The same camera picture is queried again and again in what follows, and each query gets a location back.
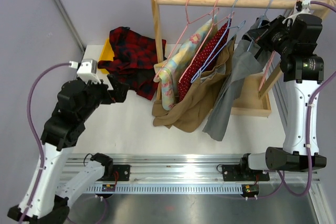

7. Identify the red white polka-dot skirt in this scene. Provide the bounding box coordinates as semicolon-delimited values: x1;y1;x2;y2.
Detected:
178;22;228;102

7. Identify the pastel floral skirt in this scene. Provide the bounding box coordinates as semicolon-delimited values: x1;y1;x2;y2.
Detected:
154;15;217;111

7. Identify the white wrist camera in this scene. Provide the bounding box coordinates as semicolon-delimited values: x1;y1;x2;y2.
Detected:
282;0;316;28
69;59;101;84

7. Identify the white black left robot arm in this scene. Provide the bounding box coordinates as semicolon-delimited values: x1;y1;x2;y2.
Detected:
7;74;129;223

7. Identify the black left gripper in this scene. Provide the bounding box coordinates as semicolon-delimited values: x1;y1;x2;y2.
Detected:
78;74;129;122

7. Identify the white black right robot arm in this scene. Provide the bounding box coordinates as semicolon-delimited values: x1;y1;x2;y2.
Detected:
238;14;327;180

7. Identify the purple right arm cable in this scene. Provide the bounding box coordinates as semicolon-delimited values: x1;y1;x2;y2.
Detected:
278;0;336;197

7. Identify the tan brown skirt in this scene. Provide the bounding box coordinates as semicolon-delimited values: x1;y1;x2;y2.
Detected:
152;38;236;133

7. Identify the red black plaid skirt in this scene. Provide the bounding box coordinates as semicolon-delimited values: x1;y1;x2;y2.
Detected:
98;27;158;101

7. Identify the blue wire hanger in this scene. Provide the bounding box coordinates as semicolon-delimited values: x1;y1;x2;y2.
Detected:
246;0;277;51
190;0;246;83

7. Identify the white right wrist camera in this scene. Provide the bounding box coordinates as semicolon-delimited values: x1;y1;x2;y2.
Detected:
282;0;316;28

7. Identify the yellow plastic tray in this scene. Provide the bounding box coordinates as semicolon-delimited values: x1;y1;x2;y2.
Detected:
98;38;114;62

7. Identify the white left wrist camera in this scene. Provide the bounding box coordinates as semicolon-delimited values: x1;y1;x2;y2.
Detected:
69;59;101;84

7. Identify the wooden clothes rack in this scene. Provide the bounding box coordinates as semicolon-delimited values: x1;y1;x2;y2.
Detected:
150;0;336;119

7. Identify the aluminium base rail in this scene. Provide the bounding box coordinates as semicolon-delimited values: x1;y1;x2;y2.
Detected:
62;153;322;195

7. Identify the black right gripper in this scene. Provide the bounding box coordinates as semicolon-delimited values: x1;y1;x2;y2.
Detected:
248;16;295;57

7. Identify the grey skirt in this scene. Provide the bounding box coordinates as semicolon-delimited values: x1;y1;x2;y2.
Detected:
202;15;274;142

